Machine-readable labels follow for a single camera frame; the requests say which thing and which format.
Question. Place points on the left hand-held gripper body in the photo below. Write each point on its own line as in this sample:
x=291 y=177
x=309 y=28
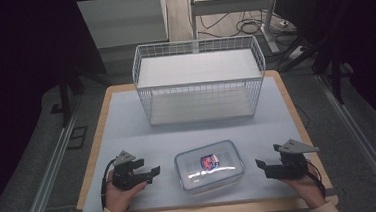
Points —
x=126 y=177

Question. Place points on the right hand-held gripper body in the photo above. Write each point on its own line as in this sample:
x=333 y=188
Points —
x=290 y=165

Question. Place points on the clear plastic lidded container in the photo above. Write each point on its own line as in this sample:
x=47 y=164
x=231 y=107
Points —
x=211 y=174

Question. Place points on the person's left hand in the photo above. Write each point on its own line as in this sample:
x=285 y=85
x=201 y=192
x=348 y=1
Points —
x=120 y=197

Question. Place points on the person's right hand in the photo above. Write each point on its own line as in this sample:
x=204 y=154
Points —
x=307 y=189

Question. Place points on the pale blue table mat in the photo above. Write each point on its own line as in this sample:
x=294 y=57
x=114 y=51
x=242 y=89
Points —
x=165 y=141

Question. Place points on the black stand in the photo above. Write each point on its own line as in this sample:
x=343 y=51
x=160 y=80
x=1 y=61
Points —
x=336 y=75
x=64 y=101

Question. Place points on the white power strip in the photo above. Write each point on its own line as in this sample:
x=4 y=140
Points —
x=297 y=52

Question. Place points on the white cabinet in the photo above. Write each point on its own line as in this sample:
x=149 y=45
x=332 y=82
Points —
x=126 y=20

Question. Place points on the aluminium floor rail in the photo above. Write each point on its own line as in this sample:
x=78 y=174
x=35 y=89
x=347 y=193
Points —
x=47 y=182
x=362 y=140

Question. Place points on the grey metal desk frame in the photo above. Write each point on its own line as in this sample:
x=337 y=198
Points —
x=229 y=4

